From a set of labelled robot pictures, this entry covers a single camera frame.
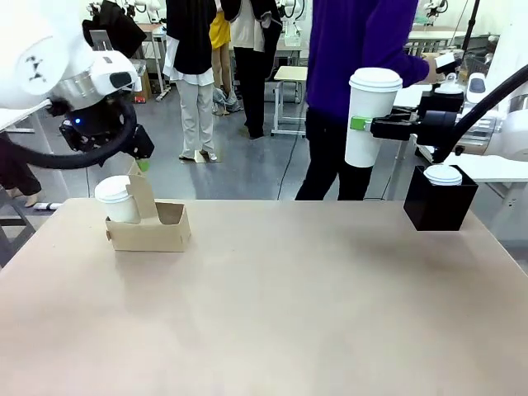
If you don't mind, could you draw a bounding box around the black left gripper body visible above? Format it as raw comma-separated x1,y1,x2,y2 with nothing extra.
59,101,130,156

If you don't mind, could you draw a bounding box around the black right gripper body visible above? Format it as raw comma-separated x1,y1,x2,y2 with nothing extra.
415,109,460,147

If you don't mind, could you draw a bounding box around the tall white lidded cup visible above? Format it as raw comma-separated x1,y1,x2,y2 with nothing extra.
343,67,403,168

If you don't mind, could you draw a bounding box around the smartphone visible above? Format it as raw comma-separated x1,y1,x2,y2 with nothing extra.
434,52,464,72

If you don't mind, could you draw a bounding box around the brown cardboard cup carrier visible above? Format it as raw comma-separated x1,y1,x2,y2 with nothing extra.
105,159,192,253

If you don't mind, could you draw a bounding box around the person's left forearm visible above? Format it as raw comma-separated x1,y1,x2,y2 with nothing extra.
394,52,432,88

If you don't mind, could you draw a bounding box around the short white lidded cup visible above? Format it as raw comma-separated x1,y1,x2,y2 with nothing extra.
94,175,142,226

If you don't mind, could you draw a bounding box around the person's left hand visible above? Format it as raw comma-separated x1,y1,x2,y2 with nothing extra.
426,55,447,84

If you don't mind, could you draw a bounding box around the brown cardboard box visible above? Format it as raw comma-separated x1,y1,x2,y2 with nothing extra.
131,68,153,105

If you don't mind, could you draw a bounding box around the white side table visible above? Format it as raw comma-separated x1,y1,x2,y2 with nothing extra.
448,153,528,208

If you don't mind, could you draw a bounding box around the black square box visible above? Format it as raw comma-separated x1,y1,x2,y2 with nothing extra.
403,164,480,233

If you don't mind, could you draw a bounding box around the person in dark trousers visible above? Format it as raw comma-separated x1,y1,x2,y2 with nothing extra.
0,134,43,209

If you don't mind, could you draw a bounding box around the grey background table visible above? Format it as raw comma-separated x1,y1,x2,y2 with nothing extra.
405,27,469,55

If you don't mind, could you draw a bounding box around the person in purple sweater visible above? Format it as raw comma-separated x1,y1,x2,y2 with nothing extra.
294,0,420,202

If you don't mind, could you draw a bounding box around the black jacket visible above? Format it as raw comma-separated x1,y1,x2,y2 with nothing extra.
81,0,149,59

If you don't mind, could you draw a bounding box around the black tripod pole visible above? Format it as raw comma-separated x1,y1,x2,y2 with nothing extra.
459,0,483,55

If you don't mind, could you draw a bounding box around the person in black top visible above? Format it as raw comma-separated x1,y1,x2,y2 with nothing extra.
162,0,219,163

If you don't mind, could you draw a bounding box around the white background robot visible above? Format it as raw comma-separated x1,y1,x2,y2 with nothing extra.
276,0,309,47
423,0,450,22

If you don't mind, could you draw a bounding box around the small beige-topped stool table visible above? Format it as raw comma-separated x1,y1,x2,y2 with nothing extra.
270,64,310,139

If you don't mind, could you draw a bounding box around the person in beige coat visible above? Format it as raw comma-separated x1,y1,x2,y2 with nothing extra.
220,0,284,141

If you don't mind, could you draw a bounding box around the person in yellow top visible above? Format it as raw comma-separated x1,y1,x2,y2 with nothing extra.
209,10,243,116

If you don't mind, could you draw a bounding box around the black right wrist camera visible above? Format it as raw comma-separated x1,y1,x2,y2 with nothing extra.
417,91,466,116

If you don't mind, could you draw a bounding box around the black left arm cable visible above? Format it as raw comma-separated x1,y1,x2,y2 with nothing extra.
0,98,139,170

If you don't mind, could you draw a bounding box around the black metal frame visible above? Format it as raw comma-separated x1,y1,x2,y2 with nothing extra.
0,184,35,270

